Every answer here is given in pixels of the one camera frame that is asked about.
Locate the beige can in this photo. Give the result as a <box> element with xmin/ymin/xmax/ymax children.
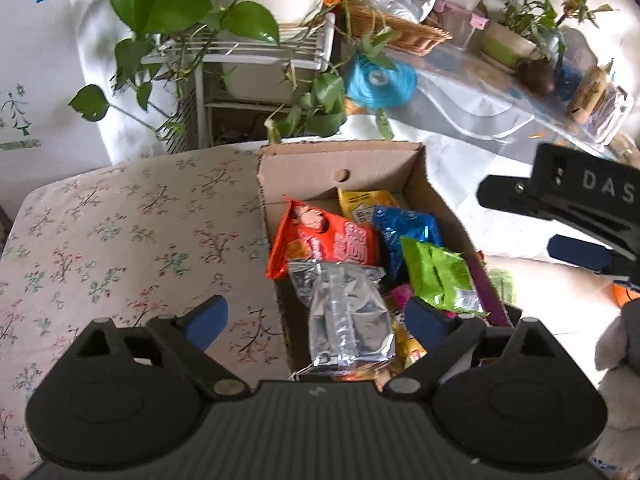
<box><xmin>570</xmin><ymin>66</ymin><xmax>608</xmax><ymax>123</ymax></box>

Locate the orange-red snack packet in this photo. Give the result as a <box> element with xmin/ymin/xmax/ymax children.
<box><xmin>266</xmin><ymin>196</ymin><xmax>381</xmax><ymax>281</ymax></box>

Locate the grey round object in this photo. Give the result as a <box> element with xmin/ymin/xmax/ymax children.
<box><xmin>560</xmin><ymin>27</ymin><xmax>598</xmax><ymax>68</ymax></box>

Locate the clear container with pink lid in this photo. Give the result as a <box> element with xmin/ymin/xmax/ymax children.
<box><xmin>440</xmin><ymin>0</ymin><xmax>488</xmax><ymax>51</ymax></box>

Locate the green snack packet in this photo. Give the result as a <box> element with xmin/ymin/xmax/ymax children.
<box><xmin>400</xmin><ymin>236</ymin><xmax>488</xmax><ymax>317</ymax></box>

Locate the silver snack packet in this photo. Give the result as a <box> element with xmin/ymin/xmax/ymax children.
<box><xmin>287</xmin><ymin>260</ymin><xmax>396</xmax><ymax>378</ymax></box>

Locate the white chest freezer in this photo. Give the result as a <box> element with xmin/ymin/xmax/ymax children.
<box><xmin>0</xmin><ymin>0</ymin><xmax>201</xmax><ymax>201</ymax></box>

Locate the blue container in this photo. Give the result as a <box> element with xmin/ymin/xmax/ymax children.
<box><xmin>555</xmin><ymin>55</ymin><xmax>583</xmax><ymax>101</ymax></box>

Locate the green and white plant pot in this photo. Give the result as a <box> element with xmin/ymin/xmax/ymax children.
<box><xmin>480</xmin><ymin>20</ymin><xmax>538</xmax><ymax>68</ymax></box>

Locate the clear plastic bag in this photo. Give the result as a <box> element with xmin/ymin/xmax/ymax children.
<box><xmin>595</xmin><ymin>85</ymin><xmax>636</xmax><ymax>146</ymax></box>

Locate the white metal plant stand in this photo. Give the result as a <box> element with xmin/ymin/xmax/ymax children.
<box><xmin>140</xmin><ymin>12</ymin><xmax>336</xmax><ymax>153</ymax></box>

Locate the yellow waffle snack packet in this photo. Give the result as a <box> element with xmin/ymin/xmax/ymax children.
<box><xmin>337</xmin><ymin>187</ymin><xmax>401</xmax><ymax>226</ymax></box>

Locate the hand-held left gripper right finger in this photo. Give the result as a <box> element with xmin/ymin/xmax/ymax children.
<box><xmin>382</xmin><ymin>297</ymin><xmax>576</xmax><ymax>401</ymax></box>

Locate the brown round pot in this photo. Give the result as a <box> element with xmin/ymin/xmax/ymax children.
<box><xmin>517</xmin><ymin>57</ymin><xmax>557</xmax><ymax>95</ymax></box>

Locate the cardboard box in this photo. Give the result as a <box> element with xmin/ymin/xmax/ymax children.
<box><xmin>256</xmin><ymin>141</ymin><xmax>523</xmax><ymax>381</ymax></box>

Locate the pale green bag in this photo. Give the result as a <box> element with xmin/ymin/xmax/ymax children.
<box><xmin>487</xmin><ymin>269</ymin><xmax>516</xmax><ymax>306</ymax></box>

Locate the small green plant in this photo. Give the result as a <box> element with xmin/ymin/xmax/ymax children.
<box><xmin>495</xmin><ymin>0</ymin><xmax>613</xmax><ymax>56</ymax></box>

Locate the purple snack packet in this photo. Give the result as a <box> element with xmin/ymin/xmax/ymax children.
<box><xmin>467</xmin><ymin>252</ymin><xmax>508</xmax><ymax>328</ymax></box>

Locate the pale yellow snack packet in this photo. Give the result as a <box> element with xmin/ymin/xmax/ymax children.
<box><xmin>390</xmin><ymin>317</ymin><xmax>431</xmax><ymax>368</ymax></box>

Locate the white plush toy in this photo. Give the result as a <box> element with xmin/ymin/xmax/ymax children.
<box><xmin>595</xmin><ymin>300</ymin><xmax>640</xmax><ymax>431</ymax></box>

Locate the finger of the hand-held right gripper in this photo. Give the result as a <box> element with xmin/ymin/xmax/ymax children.
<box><xmin>476</xmin><ymin>175</ymin><xmax>637</xmax><ymax>262</ymax></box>
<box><xmin>546</xmin><ymin>234</ymin><xmax>640</xmax><ymax>282</ymax></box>

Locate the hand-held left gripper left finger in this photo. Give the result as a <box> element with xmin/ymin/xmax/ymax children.
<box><xmin>74</xmin><ymin>295</ymin><xmax>252</xmax><ymax>402</ymax></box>

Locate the pothos plant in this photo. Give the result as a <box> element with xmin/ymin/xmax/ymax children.
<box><xmin>67</xmin><ymin>0</ymin><xmax>401</xmax><ymax>147</ymax></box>

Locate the blue foil snack packet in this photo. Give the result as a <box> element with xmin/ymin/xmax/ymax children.
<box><xmin>371</xmin><ymin>205</ymin><xmax>443</xmax><ymax>281</ymax></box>

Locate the wicker basket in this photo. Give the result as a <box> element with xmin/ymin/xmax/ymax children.
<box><xmin>347</xmin><ymin>5</ymin><xmax>453</xmax><ymax>57</ymax></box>

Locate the pink snack packet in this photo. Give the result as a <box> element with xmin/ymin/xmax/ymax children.
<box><xmin>385</xmin><ymin>284</ymin><xmax>416</xmax><ymax>312</ymax></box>

